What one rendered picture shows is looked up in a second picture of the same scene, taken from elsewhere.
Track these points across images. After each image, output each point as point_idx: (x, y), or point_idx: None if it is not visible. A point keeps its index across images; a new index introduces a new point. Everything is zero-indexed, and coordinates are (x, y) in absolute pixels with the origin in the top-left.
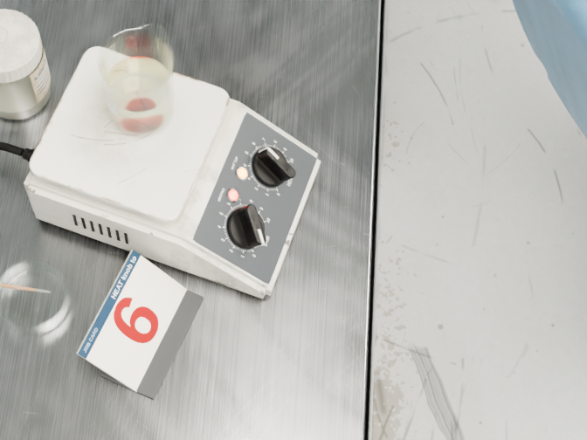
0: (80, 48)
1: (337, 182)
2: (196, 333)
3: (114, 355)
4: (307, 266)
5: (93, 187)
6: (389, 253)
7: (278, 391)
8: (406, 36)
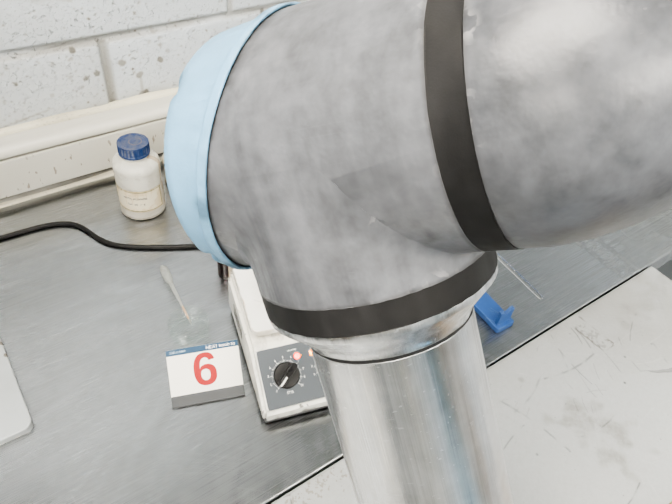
0: None
1: None
2: (223, 404)
3: (179, 371)
4: (302, 431)
5: (244, 292)
6: (344, 467)
7: (218, 464)
8: None
